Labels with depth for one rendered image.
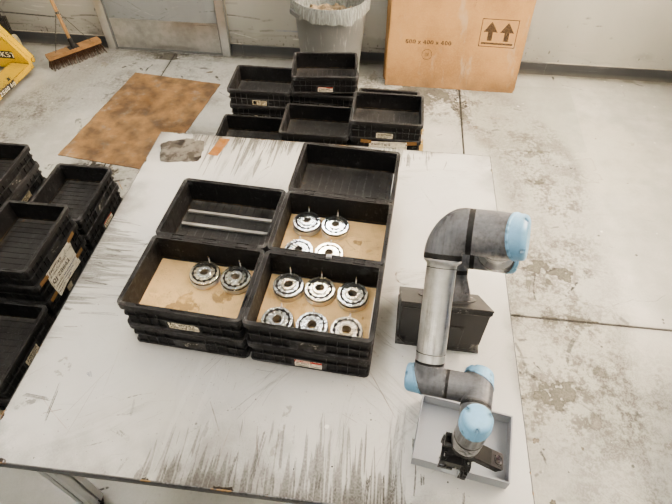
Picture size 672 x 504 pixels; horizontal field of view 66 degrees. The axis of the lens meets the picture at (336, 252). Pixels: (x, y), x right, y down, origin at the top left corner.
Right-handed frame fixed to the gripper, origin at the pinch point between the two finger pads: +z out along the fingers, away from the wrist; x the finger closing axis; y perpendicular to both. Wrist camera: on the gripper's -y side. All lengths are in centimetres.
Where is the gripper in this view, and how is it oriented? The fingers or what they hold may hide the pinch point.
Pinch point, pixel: (459, 471)
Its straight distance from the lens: 161.8
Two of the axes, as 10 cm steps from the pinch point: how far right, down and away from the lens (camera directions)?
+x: -2.6, 7.3, -6.3
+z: 0.0, 6.6, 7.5
